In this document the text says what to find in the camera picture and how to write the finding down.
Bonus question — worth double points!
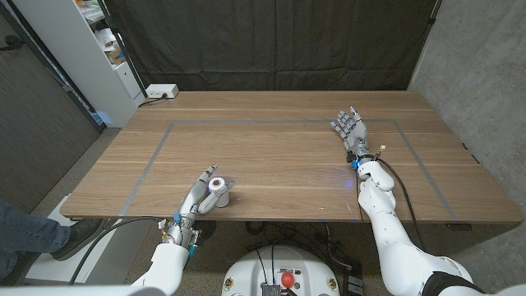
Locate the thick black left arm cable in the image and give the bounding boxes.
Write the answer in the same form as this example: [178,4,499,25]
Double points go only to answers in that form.
[68,216,165,285]

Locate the white string spool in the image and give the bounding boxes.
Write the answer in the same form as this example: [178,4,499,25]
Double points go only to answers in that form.
[207,176,231,209]

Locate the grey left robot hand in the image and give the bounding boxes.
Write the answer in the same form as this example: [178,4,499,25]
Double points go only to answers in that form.
[158,163,236,252]

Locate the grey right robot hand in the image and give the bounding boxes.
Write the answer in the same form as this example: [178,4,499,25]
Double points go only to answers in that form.
[330,105,373,170]

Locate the dark wood door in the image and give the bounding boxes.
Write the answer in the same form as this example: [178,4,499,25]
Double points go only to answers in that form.
[0,7,104,215]

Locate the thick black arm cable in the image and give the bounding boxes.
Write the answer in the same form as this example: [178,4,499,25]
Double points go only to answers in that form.
[68,216,165,285]
[371,154,427,252]

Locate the white floor board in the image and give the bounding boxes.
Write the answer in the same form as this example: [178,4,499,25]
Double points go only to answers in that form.
[24,193,153,285]

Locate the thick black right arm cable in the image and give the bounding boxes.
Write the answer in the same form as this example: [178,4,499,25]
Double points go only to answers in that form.
[371,154,427,252]

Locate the small cardboard box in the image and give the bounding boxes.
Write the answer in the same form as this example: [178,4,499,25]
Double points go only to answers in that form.
[104,44,127,66]

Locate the black power adapter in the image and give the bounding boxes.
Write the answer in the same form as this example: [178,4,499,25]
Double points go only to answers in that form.
[343,262,365,296]

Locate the black round floor disc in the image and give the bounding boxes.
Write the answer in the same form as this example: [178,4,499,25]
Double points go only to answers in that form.
[192,220,218,242]

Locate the black floor cable bundle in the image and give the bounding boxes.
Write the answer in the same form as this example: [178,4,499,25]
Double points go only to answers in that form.
[246,221,354,272]

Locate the black backdrop stand pole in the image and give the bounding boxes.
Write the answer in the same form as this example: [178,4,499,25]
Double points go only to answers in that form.
[96,0,149,99]

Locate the white power strip box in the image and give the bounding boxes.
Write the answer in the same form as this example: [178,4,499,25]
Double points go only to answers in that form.
[145,83,180,99]

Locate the black power strip cable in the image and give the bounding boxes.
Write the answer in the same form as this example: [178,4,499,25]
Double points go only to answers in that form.
[137,93,168,109]

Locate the black fabric backdrop curtain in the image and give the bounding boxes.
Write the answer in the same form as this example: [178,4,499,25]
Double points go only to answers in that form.
[102,0,439,92]

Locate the white shelf cabinet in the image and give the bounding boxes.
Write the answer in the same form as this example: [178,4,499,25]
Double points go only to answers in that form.
[12,0,145,128]

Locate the grey tape rectangle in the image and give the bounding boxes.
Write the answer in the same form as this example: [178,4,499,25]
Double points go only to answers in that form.
[118,118,459,223]

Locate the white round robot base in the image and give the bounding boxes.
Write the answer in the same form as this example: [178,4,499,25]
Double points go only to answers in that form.
[221,245,341,296]

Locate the black door handle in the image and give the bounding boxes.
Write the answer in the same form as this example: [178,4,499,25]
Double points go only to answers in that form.
[0,35,25,53]

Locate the person's dark shoe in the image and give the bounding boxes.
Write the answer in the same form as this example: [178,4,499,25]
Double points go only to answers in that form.
[51,218,104,261]

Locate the person's leg in jeans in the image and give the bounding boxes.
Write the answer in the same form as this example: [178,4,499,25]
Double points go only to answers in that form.
[0,199,71,280]

